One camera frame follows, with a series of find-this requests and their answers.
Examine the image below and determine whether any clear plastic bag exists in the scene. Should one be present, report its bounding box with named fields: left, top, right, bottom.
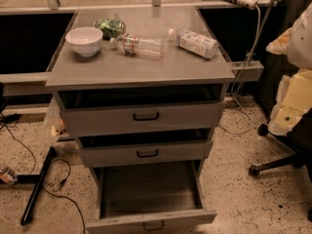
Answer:
left=40, top=98, right=69, bottom=148

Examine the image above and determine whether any grey middle drawer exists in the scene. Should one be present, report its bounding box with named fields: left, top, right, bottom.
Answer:
left=79, top=128, right=213, bottom=168

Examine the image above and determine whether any black floor cable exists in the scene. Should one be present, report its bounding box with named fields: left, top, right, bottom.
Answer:
left=41, top=158, right=87, bottom=234

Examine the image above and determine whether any black metal bar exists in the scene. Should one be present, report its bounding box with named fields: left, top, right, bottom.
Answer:
left=20, top=147, right=57, bottom=226

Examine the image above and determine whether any white ceramic bowl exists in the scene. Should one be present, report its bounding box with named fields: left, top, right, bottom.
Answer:
left=65, top=27, right=102, bottom=57

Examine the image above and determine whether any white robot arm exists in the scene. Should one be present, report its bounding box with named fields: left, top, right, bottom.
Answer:
left=266, top=4, right=312, bottom=136

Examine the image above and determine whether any grey drawer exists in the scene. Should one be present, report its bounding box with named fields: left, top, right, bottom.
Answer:
left=79, top=128, right=213, bottom=168
left=58, top=85, right=224, bottom=137
left=87, top=161, right=216, bottom=234

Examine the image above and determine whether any grey top drawer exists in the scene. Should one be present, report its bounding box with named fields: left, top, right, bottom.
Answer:
left=58, top=85, right=224, bottom=137

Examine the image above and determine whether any grey drawer cabinet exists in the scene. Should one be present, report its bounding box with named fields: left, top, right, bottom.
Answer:
left=44, top=5, right=236, bottom=234

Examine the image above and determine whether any white labelled plastic bottle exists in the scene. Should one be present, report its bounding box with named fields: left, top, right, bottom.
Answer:
left=168, top=28, right=218, bottom=59

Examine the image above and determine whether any black office chair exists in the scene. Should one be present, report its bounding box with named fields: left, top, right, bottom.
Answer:
left=248, top=110, right=312, bottom=183

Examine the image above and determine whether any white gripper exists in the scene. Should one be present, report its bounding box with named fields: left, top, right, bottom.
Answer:
left=268, top=69, right=312, bottom=136

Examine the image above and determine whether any grey bottom drawer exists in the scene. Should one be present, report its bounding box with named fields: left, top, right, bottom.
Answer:
left=87, top=161, right=216, bottom=234

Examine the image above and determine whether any black power adapter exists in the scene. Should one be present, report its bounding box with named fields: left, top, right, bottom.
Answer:
left=0, top=113, right=21, bottom=124

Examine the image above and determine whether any clear plastic water bottle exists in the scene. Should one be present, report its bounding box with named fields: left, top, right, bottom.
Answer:
left=109, top=33, right=164, bottom=58

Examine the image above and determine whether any white cable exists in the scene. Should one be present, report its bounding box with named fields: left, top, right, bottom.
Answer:
left=217, top=4, right=262, bottom=137

